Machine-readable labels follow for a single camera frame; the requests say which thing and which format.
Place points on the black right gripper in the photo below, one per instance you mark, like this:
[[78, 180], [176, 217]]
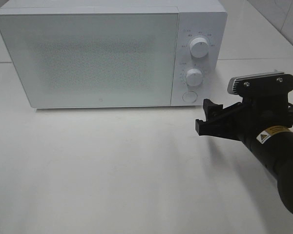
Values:
[[256, 120]]

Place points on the white lower microwave knob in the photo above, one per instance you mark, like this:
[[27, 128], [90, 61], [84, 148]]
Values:
[[194, 77]]

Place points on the white upper microwave knob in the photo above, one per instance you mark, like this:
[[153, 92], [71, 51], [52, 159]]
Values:
[[199, 47]]

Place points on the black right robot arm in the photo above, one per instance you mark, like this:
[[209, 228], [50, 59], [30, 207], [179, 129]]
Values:
[[278, 160]]

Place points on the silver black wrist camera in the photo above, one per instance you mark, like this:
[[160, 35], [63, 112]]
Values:
[[261, 85]]

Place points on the white microwave door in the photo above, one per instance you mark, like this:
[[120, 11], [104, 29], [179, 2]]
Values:
[[75, 61]]

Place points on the white microwave oven body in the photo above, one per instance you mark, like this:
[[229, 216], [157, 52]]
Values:
[[195, 18]]

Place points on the white microwave knob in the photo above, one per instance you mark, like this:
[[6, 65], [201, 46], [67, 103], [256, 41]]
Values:
[[199, 47], [194, 77]]

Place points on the round white door button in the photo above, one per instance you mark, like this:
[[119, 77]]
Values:
[[189, 97]]

